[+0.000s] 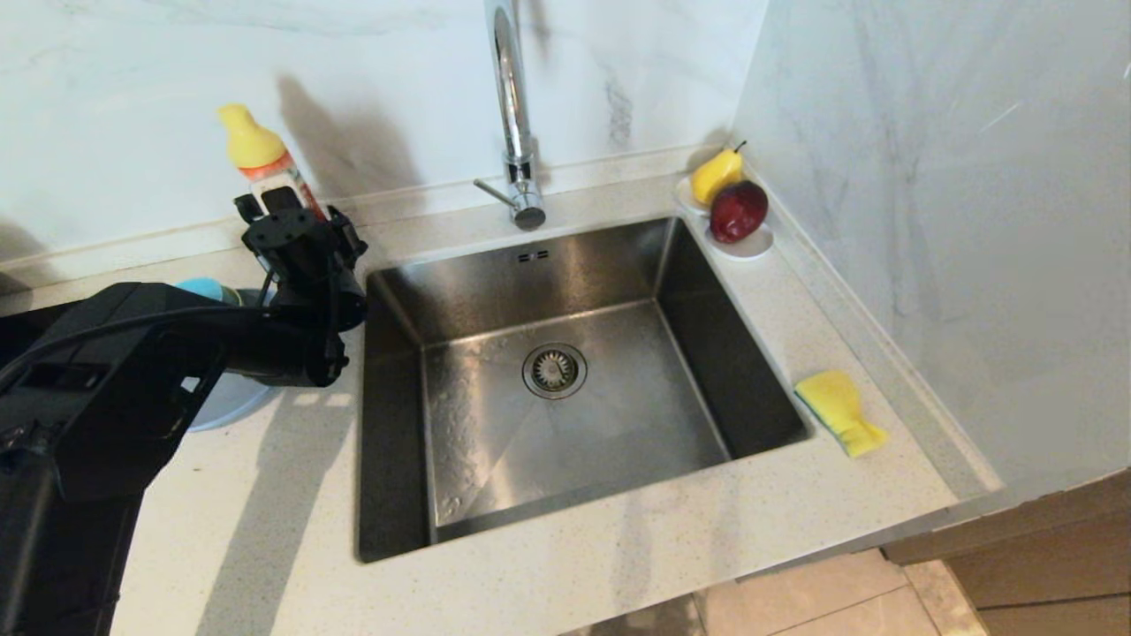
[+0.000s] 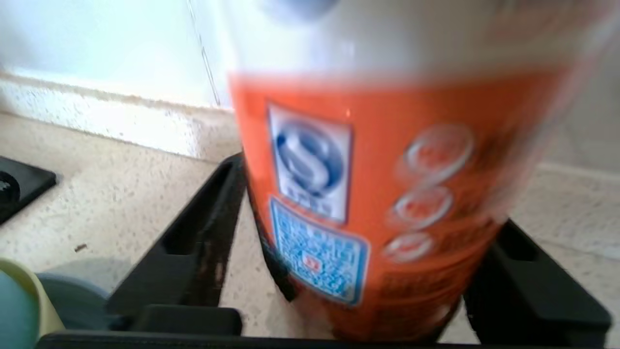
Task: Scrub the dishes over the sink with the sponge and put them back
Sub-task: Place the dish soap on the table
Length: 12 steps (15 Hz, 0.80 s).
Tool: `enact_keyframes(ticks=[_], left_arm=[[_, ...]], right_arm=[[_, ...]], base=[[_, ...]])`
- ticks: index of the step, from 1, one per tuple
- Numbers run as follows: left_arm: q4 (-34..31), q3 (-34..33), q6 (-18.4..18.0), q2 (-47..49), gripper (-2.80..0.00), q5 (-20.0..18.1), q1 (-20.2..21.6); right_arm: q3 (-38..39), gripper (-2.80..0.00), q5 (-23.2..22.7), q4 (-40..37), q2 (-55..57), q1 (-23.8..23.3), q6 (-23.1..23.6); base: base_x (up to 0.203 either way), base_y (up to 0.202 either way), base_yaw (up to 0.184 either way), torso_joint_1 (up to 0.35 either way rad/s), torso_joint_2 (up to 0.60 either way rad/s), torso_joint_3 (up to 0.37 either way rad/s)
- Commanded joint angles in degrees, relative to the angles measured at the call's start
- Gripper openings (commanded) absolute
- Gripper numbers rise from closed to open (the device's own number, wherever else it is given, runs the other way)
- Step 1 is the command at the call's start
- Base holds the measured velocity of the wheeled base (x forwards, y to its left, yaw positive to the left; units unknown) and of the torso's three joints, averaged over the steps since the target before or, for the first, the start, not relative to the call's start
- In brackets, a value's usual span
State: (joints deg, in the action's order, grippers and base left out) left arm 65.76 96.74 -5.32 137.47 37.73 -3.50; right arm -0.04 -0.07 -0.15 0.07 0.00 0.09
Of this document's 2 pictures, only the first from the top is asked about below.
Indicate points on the chrome faucet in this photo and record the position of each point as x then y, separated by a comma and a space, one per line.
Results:
512, 88

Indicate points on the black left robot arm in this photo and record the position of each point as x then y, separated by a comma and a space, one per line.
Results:
106, 442

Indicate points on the wooden cabinet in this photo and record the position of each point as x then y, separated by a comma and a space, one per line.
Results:
1043, 565

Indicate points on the yellow sponge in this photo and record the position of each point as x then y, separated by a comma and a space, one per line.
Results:
835, 402

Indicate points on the yellow pear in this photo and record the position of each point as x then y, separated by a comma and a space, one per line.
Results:
714, 179

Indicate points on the metal sink drain strainer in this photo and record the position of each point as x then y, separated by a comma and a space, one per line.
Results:
555, 371

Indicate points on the light blue bowl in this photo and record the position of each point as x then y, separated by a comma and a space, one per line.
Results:
203, 288

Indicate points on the stainless steel sink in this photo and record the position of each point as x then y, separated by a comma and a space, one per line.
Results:
618, 424

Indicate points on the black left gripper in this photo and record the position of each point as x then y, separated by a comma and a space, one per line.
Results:
296, 247

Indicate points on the blue-grey plate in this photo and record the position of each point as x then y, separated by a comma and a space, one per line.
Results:
230, 406

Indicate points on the dark red apple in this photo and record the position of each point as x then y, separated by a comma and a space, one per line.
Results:
738, 212

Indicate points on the orange dish soap bottle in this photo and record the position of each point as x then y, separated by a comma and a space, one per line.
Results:
247, 141

